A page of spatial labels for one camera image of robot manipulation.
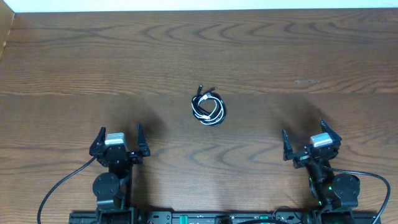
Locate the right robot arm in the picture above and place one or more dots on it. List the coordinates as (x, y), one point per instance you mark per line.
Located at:
(336, 194)

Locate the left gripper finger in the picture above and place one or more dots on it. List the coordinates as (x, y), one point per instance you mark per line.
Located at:
(99, 140)
(141, 141)

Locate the brown cardboard box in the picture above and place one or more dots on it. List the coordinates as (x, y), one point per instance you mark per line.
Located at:
(7, 16)

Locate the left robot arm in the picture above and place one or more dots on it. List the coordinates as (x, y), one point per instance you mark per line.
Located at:
(112, 188)

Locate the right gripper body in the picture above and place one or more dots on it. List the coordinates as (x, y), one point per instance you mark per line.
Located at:
(301, 159)

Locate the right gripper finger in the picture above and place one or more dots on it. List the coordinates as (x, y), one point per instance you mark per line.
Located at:
(287, 145)
(326, 129)

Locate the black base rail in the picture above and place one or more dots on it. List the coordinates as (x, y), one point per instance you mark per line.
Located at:
(188, 218)

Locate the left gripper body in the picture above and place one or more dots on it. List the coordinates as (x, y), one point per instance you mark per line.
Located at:
(116, 153)

